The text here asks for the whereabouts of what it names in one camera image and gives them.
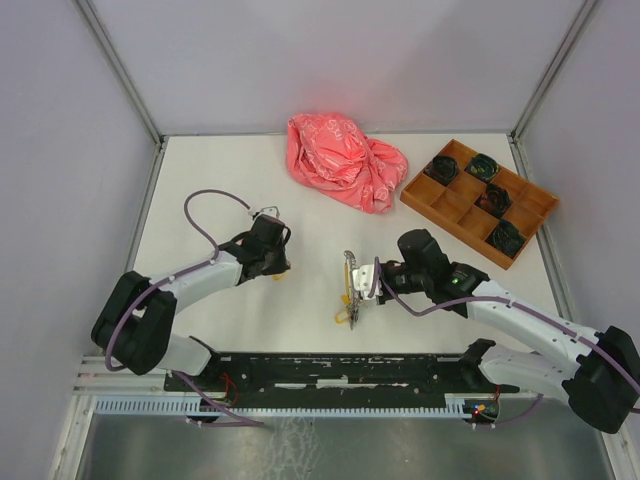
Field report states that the metal keyring with keys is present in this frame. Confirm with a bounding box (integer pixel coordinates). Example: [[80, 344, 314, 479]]
[[334, 250, 363, 330]]

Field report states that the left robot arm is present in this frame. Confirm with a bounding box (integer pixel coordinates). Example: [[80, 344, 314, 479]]
[[91, 214, 291, 390]]

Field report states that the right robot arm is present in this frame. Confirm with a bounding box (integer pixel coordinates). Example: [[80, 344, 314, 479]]
[[366, 229, 639, 434]]

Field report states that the black roll bottom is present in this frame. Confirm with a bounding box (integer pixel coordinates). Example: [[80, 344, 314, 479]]
[[486, 220, 525, 258]]

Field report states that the black roll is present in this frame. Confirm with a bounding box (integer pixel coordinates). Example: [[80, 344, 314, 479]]
[[486, 220, 525, 258], [465, 153, 500, 184], [423, 155, 459, 186], [475, 183, 512, 218]]

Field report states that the black roll top left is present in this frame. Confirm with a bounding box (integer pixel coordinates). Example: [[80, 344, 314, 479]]
[[423, 155, 459, 186]]

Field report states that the pink crumpled cloth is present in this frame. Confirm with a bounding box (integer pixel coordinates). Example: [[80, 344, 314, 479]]
[[285, 113, 409, 214]]

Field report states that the black roll middle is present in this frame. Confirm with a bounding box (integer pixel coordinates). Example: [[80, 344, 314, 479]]
[[475, 183, 512, 218]]

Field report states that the black roll top right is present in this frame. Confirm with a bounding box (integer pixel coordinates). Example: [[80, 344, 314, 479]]
[[465, 153, 500, 184]]

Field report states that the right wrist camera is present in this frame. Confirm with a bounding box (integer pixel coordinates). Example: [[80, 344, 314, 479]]
[[349, 264, 381, 301]]

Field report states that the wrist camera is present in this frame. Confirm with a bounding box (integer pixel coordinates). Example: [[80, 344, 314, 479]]
[[252, 206, 280, 220], [349, 264, 381, 301]]

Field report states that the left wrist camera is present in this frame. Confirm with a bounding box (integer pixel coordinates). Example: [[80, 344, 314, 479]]
[[252, 206, 280, 220]]

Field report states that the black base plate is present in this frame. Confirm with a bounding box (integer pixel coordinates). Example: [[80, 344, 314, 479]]
[[192, 352, 518, 400]]

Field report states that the white cable duct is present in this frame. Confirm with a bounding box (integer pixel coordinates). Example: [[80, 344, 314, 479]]
[[94, 391, 476, 417]]

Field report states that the aluminium frame rail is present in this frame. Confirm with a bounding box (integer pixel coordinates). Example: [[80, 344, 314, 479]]
[[73, 356, 165, 395]]

